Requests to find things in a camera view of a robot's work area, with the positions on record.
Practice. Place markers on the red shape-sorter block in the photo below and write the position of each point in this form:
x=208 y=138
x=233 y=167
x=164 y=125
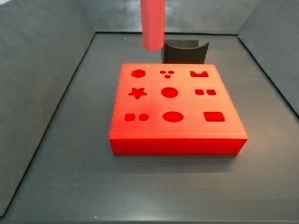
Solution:
x=173 y=110

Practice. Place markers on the long red hexagon peg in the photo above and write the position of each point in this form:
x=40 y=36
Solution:
x=152 y=23

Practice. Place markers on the dark curved holder block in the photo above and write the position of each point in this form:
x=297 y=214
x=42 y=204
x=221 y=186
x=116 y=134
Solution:
x=184 y=52

